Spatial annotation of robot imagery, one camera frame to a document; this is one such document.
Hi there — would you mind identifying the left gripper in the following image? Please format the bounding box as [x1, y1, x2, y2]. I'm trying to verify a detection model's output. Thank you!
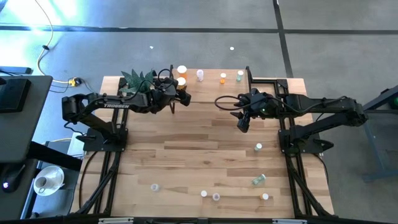
[149, 77, 192, 112]

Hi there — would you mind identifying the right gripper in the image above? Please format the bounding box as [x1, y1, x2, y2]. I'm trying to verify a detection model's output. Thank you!
[230, 88, 280, 134]

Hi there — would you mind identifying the wooden shelf with black legs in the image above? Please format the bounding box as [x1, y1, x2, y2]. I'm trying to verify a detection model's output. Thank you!
[167, 64, 253, 115]

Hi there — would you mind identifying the snake plant in white pot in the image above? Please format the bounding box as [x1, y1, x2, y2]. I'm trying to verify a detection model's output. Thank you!
[119, 68, 156, 94]

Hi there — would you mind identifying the white floor box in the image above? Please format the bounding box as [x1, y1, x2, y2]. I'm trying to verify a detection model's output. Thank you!
[67, 132, 85, 158]

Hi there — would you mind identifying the black bar device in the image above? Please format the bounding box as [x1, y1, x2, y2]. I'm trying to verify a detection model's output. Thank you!
[0, 65, 33, 75]

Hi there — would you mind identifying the black flat device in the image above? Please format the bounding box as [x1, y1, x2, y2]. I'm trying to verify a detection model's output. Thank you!
[0, 77, 32, 113]

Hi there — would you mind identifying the dark grey desk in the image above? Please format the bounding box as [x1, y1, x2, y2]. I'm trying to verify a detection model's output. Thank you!
[0, 74, 83, 220]

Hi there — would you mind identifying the white mug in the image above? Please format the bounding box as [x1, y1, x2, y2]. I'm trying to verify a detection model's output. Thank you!
[33, 175, 52, 195]

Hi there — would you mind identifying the black computer mouse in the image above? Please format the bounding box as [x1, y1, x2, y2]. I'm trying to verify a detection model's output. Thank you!
[1, 164, 25, 193]

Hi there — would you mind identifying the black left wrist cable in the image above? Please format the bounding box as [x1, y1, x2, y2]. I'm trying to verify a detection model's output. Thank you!
[156, 68, 174, 88]

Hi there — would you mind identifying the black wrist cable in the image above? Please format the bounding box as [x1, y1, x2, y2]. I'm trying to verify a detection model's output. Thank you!
[213, 95, 249, 112]
[156, 68, 174, 88]

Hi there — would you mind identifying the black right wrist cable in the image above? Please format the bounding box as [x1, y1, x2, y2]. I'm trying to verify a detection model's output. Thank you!
[213, 95, 249, 112]

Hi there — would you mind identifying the black aluminium table frame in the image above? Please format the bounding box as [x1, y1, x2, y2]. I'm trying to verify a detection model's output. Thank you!
[70, 76, 336, 218]

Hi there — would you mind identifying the silver frame bracket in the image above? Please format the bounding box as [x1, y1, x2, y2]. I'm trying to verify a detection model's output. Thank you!
[98, 217, 134, 224]
[272, 218, 308, 224]

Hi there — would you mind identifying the grey metal cart frame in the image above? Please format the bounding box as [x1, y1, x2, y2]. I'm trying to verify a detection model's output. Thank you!
[341, 84, 398, 183]

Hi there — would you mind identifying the yellow floor cable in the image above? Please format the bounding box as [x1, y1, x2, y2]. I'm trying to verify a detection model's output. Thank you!
[33, 0, 77, 85]

